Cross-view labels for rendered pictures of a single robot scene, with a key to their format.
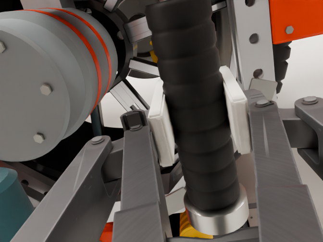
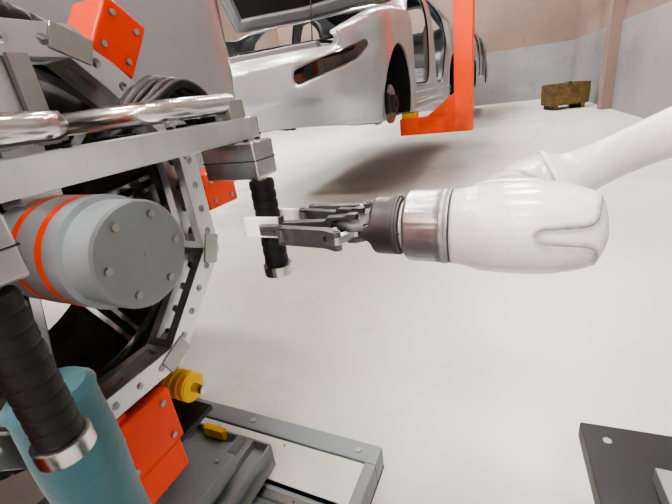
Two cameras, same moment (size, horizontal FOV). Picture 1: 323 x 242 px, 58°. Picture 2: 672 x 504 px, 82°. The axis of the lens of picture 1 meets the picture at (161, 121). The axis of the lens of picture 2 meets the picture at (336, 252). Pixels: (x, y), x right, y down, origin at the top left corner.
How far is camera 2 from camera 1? 0.50 m
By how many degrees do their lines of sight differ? 67
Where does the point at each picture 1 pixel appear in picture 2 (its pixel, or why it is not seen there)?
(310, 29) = (223, 199)
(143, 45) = not seen: outside the picture
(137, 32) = not seen: hidden behind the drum
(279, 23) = (210, 197)
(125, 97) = not seen: hidden behind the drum
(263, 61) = (208, 221)
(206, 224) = (286, 270)
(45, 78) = (174, 232)
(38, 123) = (169, 266)
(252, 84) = (206, 237)
